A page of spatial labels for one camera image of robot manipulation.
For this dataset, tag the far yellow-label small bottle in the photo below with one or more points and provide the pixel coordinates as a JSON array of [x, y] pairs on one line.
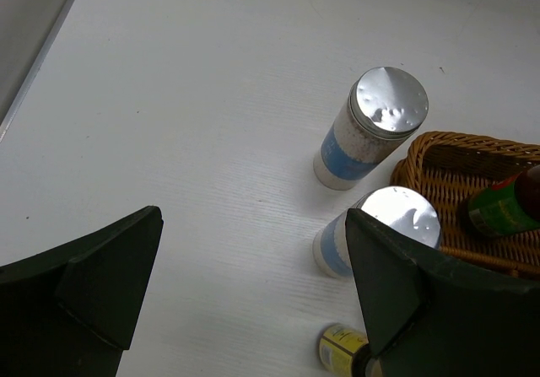
[[346, 352]]

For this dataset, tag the near silver-lid salt shaker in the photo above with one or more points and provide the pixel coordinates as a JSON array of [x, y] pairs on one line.
[[400, 208]]

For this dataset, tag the silver-lid salt shaker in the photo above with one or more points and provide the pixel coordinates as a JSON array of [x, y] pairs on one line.
[[400, 208], [385, 107]]

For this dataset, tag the far silver-lid salt shaker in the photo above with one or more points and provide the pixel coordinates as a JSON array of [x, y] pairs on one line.
[[385, 107]]

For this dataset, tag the yellow-cap sauce bottle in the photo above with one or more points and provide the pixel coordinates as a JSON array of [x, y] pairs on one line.
[[505, 208]]

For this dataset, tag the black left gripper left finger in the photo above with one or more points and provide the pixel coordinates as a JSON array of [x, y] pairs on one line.
[[73, 310]]

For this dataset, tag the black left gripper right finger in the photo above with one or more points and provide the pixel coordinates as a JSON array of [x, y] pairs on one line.
[[430, 314]]

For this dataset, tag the brown wicker basket tray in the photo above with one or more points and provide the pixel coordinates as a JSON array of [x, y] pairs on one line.
[[448, 167]]

